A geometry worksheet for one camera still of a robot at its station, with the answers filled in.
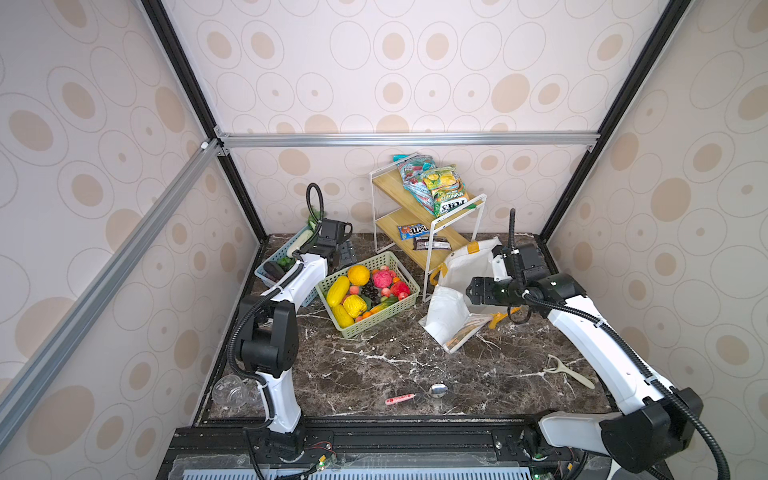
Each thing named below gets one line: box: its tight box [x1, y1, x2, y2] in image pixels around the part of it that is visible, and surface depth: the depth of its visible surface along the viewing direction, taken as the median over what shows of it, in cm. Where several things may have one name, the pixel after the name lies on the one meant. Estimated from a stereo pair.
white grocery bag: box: [420, 237, 501, 353], surface depth 91 cm
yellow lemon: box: [343, 294, 368, 319], surface depth 94 cm
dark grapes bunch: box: [361, 281, 381, 306], surface depth 102 cm
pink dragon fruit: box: [372, 270, 396, 289], surface depth 102 cm
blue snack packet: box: [398, 224, 431, 240], surface depth 99 cm
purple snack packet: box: [412, 236, 452, 251], surface depth 96 cm
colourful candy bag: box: [392, 153, 437, 211], surface depth 83 cm
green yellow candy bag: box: [423, 164, 470, 218], surface depth 80 cm
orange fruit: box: [347, 264, 371, 287], surface depth 99 cm
